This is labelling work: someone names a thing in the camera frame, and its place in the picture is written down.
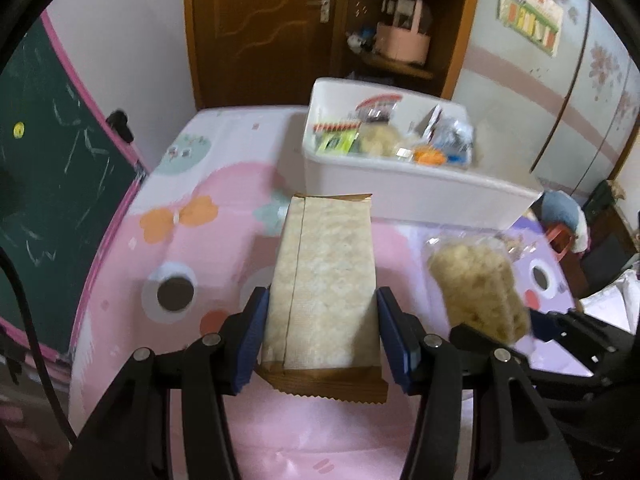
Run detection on pale floral wardrobe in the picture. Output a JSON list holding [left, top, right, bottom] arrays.
[[449, 0, 640, 197]]

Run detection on green chalkboard with pink frame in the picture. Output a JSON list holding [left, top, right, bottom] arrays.
[[0, 9, 152, 363]]

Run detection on pink basket with handle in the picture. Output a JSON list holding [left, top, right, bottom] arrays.
[[374, 0, 432, 66]]

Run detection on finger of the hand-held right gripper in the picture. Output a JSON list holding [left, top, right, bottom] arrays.
[[449, 323, 609, 389], [529, 309, 640, 377]]

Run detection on red plastic stool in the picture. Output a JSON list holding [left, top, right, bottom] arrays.
[[544, 222, 574, 262]]

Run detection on brown-edged rice cracker packet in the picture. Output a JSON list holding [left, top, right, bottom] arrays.
[[254, 192, 389, 404]]

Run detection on white plastic bin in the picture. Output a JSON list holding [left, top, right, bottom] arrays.
[[277, 76, 545, 231]]

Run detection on small blue and white toys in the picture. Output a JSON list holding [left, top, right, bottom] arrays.
[[346, 26, 377, 54]]

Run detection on dark wooden cabinet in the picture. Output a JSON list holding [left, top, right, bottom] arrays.
[[579, 179, 640, 302]]

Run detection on green snack packet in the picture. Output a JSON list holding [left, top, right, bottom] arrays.
[[314, 130, 362, 157]]

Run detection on silver and dark snack packet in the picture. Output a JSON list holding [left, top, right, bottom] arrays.
[[429, 114, 474, 154]]

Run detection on pink printed table mat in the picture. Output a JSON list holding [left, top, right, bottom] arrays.
[[69, 104, 597, 480]]

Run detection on wooden corner shelf unit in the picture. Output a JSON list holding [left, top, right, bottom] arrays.
[[329, 0, 485, 102]]

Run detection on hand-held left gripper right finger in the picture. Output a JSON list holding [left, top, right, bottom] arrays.
[[376, 286, 576, 480]]

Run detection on red striped snack packet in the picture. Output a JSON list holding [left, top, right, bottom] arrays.
[[312, 119, 362, 137]]

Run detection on brown wooden door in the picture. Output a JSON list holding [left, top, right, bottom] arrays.
[[183, 0, 347, 111]]

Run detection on blue cushion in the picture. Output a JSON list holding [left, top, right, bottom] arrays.
[[541, 189, 584, 227]]

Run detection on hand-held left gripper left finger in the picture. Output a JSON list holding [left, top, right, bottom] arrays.
[[60, 286, 272, 480]]

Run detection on black cable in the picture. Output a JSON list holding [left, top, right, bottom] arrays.
[[0, 244, 77, 448]]

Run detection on colourful wall poster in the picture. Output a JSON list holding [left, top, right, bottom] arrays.
[[495, 0, 565, 59]]

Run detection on metal door handle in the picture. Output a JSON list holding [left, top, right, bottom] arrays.
[[305, 0, 333, 24]]

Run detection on orange snack packet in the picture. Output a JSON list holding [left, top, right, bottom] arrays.
[[412, 143, 447, 167]]

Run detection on white cloth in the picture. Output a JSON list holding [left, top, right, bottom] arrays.
[[579, 269, 640, 332]]

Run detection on black clip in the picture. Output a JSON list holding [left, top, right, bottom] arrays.
[[105, 109, 136, 144]]

